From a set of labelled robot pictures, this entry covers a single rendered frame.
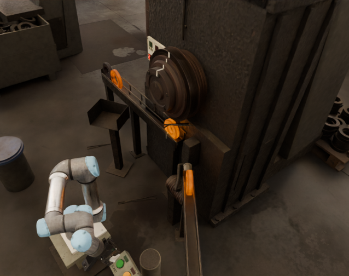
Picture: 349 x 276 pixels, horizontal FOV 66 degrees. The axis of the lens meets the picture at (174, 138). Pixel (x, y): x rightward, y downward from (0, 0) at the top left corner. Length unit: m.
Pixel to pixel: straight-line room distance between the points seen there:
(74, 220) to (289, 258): 1.71
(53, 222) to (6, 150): 1.41
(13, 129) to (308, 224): 3.11
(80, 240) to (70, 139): 2.05
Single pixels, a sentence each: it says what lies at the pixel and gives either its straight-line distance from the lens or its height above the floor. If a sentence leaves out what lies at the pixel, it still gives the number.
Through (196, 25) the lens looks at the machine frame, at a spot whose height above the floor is 1.49.
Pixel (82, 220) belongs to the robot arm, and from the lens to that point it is 1.24.
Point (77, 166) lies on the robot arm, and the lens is 1.53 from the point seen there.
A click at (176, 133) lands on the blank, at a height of 0.76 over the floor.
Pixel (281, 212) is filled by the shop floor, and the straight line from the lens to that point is 2.63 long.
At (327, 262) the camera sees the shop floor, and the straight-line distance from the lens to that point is 2.56.
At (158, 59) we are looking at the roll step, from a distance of 1.73.
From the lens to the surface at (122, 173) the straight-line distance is 2.68.
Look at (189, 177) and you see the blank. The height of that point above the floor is 0.78.
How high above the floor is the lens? 2.07
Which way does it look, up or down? 44 degrees down
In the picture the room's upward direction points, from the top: 3 degrees clockwise
